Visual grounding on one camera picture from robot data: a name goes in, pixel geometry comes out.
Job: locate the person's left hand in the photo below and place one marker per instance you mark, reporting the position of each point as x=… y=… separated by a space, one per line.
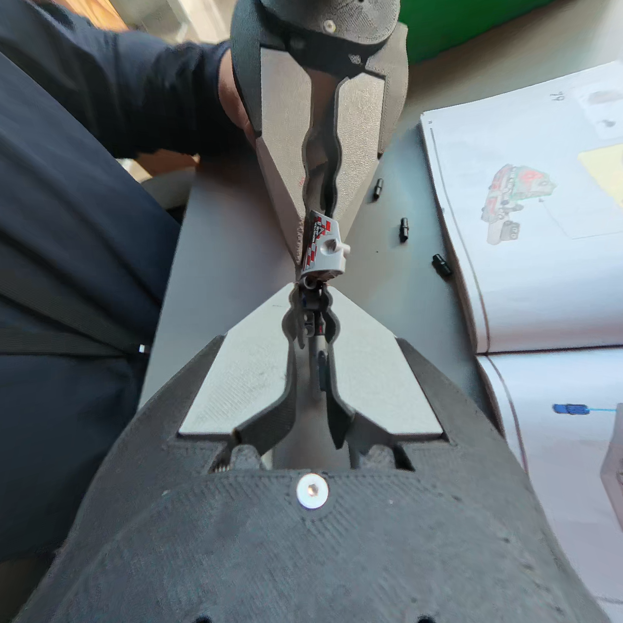
x=231 y=102

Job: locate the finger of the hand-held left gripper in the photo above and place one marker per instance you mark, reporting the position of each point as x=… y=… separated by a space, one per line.
x=362 y=126
x=284 y=126

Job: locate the white printed lego panel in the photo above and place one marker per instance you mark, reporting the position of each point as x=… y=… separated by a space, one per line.
x=323 y=248

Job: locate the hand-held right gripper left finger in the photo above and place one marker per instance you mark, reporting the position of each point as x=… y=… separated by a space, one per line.
x=243 y=379

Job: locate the lego instruction booklet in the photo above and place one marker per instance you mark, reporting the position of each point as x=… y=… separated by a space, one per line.
x=535 y=272

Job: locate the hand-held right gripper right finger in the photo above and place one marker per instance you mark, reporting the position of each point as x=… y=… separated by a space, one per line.
x=379 y=384

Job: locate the person's dark clothed torso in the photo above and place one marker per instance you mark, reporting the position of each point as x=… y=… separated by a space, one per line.
x=73 y=292

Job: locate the black lego pin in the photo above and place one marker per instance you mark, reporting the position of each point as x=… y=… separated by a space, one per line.
x=404 y=229
x=442 y=266
x=377 y=190

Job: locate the dark lego axle assembly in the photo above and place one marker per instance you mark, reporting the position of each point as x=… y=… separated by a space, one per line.
x=311 y=311

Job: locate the person's left forearm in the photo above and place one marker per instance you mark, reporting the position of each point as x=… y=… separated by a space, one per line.
x=121 y=82

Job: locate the green plastic bin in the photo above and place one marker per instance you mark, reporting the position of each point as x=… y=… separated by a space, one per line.
x=462 y=24

